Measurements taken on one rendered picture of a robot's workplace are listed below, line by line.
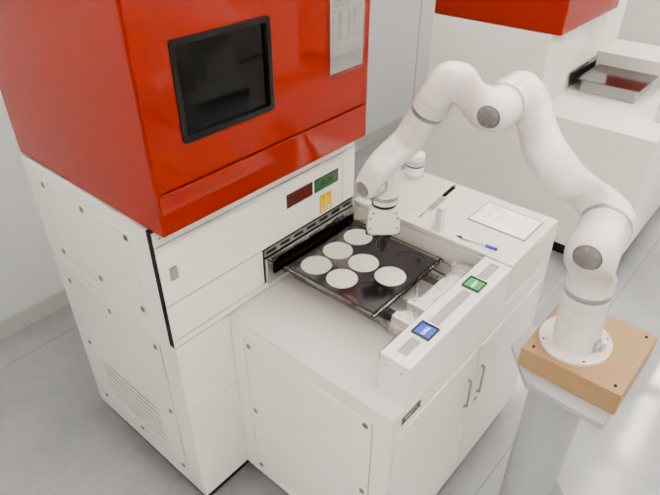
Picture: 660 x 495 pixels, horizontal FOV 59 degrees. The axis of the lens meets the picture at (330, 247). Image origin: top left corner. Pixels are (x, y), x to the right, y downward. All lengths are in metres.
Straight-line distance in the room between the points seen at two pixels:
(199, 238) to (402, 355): 0.63
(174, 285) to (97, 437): 1.20
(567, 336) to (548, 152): 0.51
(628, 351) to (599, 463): 0.98
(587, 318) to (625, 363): 0.18
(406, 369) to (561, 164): 0.61
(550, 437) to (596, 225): 0.74
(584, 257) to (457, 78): 0.51
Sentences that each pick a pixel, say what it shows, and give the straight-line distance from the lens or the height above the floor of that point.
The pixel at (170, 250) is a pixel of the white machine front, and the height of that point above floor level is 1.14.
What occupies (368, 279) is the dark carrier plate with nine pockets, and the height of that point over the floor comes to 0.90.
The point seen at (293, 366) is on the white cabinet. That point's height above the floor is 0.78.
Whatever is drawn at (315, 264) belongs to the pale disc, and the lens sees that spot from 1.89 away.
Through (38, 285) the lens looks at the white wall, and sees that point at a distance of 3.29.
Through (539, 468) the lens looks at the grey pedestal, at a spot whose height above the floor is 0.42.
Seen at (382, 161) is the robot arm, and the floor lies 1.31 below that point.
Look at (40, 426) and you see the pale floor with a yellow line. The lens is 2.84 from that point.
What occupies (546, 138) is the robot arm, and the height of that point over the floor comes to 1.47.
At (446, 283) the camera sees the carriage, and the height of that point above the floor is 0.88.
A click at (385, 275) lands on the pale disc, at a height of 0.90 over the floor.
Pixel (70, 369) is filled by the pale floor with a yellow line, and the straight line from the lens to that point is 3.03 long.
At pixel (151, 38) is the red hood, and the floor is 1.69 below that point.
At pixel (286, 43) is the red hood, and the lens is 1.59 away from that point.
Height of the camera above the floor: 2.02
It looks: 35 degrees down
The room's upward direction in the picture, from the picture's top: straight up
